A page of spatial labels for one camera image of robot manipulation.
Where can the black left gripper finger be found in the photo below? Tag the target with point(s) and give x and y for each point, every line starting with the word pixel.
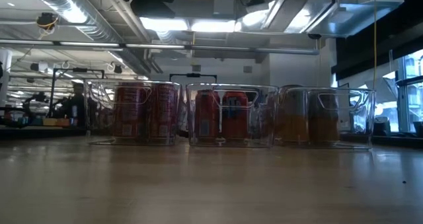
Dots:
pixel 155 10

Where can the red Coca-Cola can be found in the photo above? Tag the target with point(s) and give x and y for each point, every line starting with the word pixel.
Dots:
pixel 163 118
pixel 130 118

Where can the clear plastic bin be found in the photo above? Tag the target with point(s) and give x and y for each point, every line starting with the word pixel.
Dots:
pixel 264 118
pixel 357 128
pixel 96 118

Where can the black background robot arm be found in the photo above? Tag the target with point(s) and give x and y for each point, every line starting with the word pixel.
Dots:
pixel 34 100

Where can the ceiling light panel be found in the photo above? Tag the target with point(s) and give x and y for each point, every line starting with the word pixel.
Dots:
pixel 163 24
pixel 213 25

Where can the grey horizontal ceiling pipe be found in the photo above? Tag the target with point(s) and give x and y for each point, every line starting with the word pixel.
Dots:
pixel 281 50

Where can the person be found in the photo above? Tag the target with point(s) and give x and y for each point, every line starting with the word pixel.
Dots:
pixel 77 105

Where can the white column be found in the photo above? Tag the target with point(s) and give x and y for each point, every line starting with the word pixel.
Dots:
pixel 5 75

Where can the dark background table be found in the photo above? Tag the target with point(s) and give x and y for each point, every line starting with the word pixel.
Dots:
pixel 33 131

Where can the dark background chair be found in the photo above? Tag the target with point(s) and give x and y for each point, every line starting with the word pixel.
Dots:
pixel 381 126

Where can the bright window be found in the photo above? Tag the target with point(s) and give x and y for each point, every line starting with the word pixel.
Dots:
pixel 413 101

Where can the silver round ventilation duct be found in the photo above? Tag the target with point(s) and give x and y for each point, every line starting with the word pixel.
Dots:
pixel 99 29

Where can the black ceiling camera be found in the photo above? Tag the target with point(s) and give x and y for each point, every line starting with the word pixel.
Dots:
pixel 314 36

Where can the grey wall vent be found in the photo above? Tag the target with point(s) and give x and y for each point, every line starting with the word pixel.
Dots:
pixel 248 69
pixel 196 68

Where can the silver rectangular air duct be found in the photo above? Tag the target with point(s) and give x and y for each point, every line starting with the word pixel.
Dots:
pixel 357 16

